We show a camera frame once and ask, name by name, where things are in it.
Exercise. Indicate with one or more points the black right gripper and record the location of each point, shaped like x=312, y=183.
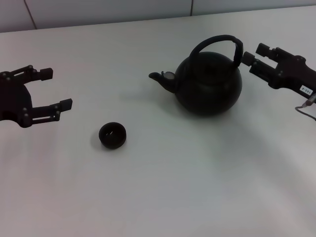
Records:
x=296, y=74

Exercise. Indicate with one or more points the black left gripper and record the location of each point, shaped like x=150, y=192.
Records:
x=14, y=98

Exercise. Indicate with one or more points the black round teapot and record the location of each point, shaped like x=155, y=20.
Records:
x=209, y=86

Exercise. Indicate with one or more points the small dark teacup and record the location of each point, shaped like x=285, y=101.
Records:
x=113, y=140

